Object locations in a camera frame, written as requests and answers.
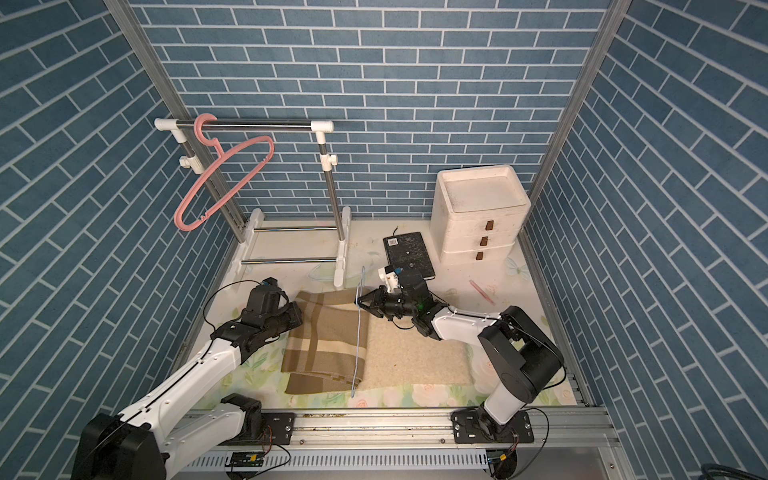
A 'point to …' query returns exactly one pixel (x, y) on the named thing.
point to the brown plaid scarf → (327, 352)
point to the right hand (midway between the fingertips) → (357, 303)
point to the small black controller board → (246, 459)
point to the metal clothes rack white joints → (271, 245)
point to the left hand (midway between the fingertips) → (308, 310)
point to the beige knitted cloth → (396, 357)
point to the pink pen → (482, 292)
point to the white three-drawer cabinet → (476, 215)
